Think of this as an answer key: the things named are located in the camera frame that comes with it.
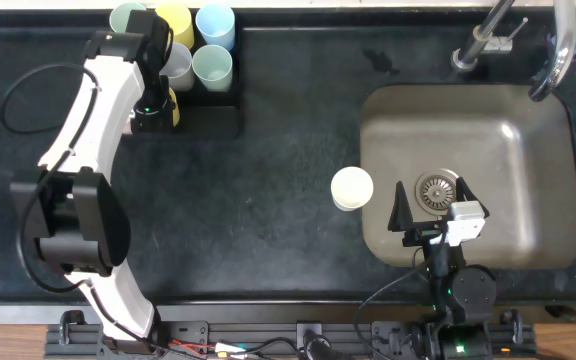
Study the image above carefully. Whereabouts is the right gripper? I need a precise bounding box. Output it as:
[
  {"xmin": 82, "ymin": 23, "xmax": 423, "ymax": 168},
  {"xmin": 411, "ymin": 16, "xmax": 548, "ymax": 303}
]
[{"xmin": 387, "ymin": 176, "xmax": 490, "ymax": 249}]

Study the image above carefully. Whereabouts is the green cup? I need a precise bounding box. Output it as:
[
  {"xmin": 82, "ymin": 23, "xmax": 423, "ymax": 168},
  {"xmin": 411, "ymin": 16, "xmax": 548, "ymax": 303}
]
[
  {"xmin": 191, "ymin": 44, "xmax": 234, "ymax": 93},
  {"xmin": 109, "ymin": 2, "xmax": 147, "ymax": 34}
]

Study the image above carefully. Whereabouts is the steel sink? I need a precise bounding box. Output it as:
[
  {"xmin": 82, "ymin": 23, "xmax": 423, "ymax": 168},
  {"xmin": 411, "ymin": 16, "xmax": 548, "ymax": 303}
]
[{"xmin": 359, "ymin": 83, "xmax": 576, "ymax": 271}]

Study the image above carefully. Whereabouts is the blue cup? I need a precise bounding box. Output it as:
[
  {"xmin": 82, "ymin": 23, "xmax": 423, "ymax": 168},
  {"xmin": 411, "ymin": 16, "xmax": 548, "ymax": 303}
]
[{"xmin": 195, "ymin": 3, "xmax": 237, "ymax": 52}]

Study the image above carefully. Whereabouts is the white cup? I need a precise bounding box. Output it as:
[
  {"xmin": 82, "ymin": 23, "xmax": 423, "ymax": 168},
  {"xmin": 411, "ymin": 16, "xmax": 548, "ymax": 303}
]
[{"xmin": 330, "ymin": 165, "xmax": 375, "ymax": 212}]

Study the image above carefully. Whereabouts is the mounting rail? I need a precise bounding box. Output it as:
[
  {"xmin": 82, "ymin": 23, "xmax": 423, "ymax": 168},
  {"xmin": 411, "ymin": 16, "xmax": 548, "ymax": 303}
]
[{"xmin": 45, "ymin": 309, "xmax": 537, "ymax": 360}]

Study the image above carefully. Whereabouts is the black cable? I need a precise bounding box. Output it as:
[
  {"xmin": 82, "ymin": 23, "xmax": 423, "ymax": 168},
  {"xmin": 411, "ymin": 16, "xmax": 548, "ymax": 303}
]
[
  {"xmin": 353, "ymin": 229, "xmax": 449, "ymax": 360},
  {"xmin": 0, "ymin": 62, "xmax": 102, "ymax": 296}
]

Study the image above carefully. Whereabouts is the black tray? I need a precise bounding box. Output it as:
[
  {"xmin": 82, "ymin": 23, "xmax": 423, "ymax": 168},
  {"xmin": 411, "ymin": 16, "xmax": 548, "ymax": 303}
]
[{"xmin": 110, "ymin": 9, "xmax": 242, "ymax": 141}]

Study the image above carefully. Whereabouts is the yellow cup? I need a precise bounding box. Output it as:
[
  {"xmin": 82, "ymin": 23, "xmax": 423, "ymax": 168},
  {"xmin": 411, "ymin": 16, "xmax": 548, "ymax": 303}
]
[
  {"xmin": 155, "ymin": 2, "xmax": 195, "ymax": 50},
  {"xmin": 167, "ymin": 87, "xmax": 181, "ymax": 127}
]

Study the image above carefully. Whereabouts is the grey cup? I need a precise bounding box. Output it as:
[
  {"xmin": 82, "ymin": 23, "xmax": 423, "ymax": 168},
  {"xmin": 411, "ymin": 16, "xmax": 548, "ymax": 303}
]
[{"xmin": 160, "ymin": 42, "xmax": 195, "ymax": 92}]

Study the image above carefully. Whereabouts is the steel tap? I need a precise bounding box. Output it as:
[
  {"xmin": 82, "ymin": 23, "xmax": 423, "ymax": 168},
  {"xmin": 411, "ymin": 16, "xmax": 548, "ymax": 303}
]
[{"xmin": 450, "ymin": 0, "xmax": 576, "ymax": 103}]

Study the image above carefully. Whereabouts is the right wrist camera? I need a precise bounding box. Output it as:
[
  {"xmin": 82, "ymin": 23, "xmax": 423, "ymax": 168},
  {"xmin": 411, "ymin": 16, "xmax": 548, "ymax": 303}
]
[{"xmin": 445, "ymin": 200, "xmax": 487, "ymax": 247}]

